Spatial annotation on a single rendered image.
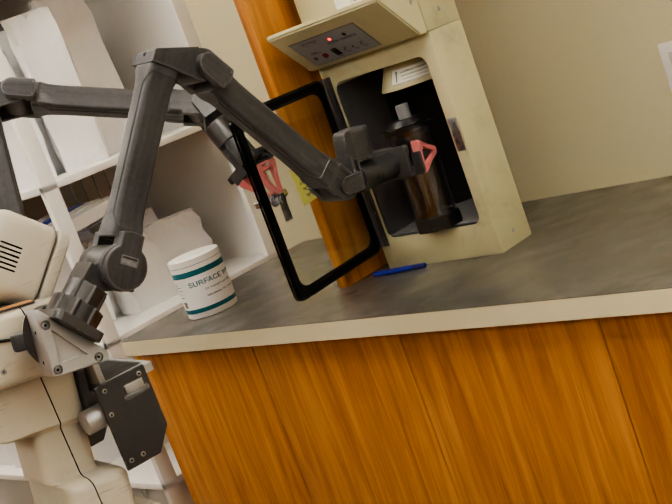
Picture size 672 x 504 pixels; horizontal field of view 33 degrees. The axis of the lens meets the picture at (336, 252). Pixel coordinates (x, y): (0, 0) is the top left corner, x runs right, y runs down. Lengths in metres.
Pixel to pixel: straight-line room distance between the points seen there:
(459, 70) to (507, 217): 0.32
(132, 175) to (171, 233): 1.45
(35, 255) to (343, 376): 0.72
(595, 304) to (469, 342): 0.32
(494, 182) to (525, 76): 0.43
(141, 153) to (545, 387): 0.81
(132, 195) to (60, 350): 0.28
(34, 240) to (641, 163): 1.34
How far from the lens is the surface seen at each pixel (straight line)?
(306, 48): 2.37
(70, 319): 1.83
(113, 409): 2.02
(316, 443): 2.52
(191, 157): 3.55
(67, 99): 2.41
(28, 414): 2.02
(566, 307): 1.90
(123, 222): 1.90
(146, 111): 1.94
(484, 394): 2.13
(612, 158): 2.63
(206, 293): 2.73
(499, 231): 2.31
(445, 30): 2.30
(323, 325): 2.28
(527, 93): 2.69
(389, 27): 2.23
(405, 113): 2.35
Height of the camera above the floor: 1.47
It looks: 10 degrees down
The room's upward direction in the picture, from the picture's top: 20 degrees counter-clockwise
